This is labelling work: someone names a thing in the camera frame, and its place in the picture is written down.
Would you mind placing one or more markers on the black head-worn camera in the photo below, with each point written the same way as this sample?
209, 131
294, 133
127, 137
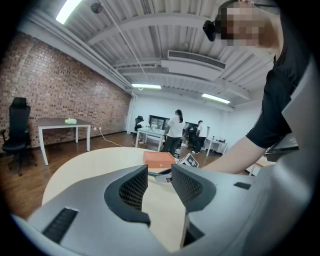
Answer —
209, 30

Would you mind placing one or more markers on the round ceiling sensor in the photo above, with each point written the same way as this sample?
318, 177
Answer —
96, 8

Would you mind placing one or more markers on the round white table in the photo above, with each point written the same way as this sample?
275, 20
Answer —
100, 160

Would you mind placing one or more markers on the green tissue box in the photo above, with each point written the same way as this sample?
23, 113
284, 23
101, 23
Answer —
70, 121

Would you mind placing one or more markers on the white vertical corner pipe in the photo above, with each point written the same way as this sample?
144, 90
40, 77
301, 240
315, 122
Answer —
133, 112

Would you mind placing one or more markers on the person's head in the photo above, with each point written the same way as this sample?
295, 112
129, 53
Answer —
245, 27

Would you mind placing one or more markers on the dark-top table with white legs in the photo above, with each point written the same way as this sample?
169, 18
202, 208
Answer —
60, 122

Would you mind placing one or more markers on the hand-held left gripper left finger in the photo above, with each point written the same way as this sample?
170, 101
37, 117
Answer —
130, 195

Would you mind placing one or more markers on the long ceiling light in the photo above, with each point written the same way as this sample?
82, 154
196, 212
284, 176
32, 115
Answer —
67, 11
146, 86
215, 98

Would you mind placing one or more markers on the white ceiling air conditioner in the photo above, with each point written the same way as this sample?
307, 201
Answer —
195, 63

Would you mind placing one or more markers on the light blue table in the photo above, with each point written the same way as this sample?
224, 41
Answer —
152, 132

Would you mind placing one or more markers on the black high-back office chair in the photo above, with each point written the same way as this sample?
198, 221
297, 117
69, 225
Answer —
17, 132

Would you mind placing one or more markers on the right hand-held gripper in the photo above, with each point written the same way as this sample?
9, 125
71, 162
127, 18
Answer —
190, 161

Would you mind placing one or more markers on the black screen device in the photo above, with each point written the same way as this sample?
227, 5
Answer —
285, 145

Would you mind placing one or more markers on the wooden desk with white legs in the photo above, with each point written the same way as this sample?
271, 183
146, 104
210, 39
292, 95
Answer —
262, 163

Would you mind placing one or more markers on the black swivel chair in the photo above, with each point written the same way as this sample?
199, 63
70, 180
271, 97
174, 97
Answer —
179, 146

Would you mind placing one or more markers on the dark window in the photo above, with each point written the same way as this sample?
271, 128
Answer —
157, 121

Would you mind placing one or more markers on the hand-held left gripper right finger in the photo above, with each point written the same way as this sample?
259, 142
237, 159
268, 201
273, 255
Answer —
192, 191

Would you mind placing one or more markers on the person's right forearm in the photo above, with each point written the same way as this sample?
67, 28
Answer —
232, 160

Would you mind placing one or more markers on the small white desk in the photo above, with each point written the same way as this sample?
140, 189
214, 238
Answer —
217, 143

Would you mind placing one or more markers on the person's black shirt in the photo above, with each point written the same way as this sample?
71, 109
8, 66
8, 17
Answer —
277, 100

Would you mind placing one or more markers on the orange flat box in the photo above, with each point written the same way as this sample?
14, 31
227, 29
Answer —
157, 159

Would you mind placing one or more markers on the black mesh office chair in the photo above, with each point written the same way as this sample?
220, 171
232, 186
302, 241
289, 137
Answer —
138, 121

